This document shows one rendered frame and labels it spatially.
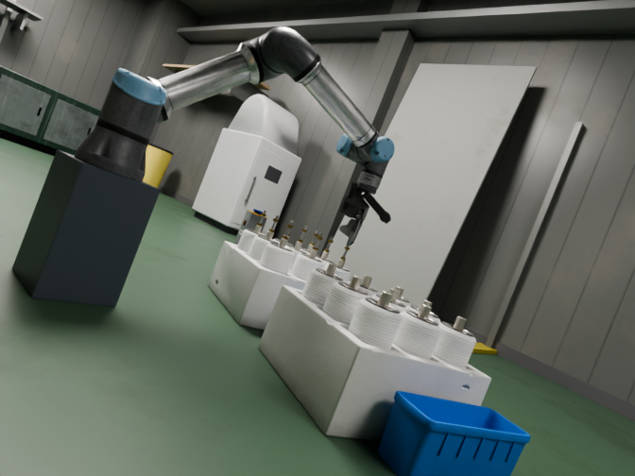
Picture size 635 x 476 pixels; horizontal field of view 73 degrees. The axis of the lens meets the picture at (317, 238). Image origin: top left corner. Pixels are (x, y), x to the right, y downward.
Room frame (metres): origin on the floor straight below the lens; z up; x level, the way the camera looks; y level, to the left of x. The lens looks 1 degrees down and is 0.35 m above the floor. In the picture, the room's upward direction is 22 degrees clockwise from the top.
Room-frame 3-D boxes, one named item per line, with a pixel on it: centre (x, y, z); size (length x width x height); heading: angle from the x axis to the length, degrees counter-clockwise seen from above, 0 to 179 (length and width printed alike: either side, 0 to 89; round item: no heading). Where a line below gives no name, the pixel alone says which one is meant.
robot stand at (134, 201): (1.00, 0.51, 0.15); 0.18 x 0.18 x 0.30; 49
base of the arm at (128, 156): (1.00, 0.51, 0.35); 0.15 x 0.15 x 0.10
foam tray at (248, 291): (1.52, 0.05, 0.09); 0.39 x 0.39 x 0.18; 30
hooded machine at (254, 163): (4.25, 0.84, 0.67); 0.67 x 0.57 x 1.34; 49
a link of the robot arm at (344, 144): (1.42, -0.01, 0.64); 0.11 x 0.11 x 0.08; 28
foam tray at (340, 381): (1.04, -0.22, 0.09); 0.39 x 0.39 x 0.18; 29
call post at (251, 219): (1.73, 0.26, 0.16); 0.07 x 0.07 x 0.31; 30
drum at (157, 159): (5.75, 2.41, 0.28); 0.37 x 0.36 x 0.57; 49
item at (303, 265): (1.42, -0.01, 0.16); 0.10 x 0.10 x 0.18
